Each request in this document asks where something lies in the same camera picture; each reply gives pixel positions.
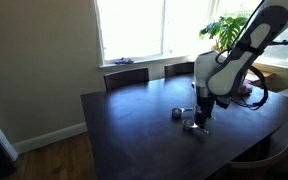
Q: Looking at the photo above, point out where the dark wooden chair left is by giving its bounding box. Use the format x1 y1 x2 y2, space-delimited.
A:
104 68 149 90

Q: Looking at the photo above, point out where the medium silver measuring cup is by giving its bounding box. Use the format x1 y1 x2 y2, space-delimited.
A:
172 108 192 118

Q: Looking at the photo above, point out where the small silver measuring cup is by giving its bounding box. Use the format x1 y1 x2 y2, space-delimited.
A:
182 119 209 134

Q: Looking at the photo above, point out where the dark wooden chair right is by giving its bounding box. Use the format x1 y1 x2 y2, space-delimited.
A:
164 62 194 78

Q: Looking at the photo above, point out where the dark wooden chair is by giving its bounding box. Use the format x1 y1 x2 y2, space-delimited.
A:
104 68 149 90
164 62 194 78

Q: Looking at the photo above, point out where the dark wooden dining table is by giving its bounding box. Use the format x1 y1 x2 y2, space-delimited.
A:
81 75 288 180

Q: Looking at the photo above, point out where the white window frame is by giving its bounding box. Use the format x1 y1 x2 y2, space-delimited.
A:
93 0 288 72

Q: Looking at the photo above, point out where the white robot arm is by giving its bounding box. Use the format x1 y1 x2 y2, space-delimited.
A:
194 0 288 127

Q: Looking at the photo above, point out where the wooden side bench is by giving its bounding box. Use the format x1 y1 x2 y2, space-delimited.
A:
245 68 277 88

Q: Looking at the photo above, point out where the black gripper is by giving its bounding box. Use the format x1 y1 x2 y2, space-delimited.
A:
194 96 214 128

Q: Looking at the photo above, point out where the green potted plant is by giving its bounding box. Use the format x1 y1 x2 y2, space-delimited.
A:
199 16 248 51

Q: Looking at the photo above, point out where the near curved wooden chair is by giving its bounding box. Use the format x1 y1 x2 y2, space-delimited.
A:
230 121 288 177

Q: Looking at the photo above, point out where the blue object on windowsill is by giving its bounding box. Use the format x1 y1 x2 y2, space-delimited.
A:
114 57 134 65

